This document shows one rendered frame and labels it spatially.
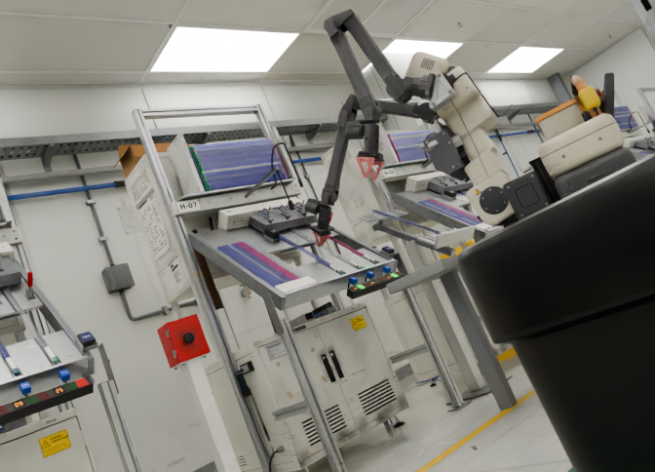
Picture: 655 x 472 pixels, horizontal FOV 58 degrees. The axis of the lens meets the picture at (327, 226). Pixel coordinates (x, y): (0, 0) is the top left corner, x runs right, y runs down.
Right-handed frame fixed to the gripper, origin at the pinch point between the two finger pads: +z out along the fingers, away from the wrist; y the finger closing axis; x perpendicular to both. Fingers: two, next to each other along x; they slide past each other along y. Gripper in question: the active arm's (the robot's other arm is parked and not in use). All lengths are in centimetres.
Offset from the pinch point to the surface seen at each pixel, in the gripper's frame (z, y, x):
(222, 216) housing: -3.7, 30.1, -39.7
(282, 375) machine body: 41, 41, 30
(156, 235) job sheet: 15, 50, -68
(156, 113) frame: -44, 42, -87
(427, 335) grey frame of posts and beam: 26, -22, 57
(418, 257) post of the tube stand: 5, -44, 27
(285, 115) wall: 9, -172, -243
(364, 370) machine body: 50, -3, 39
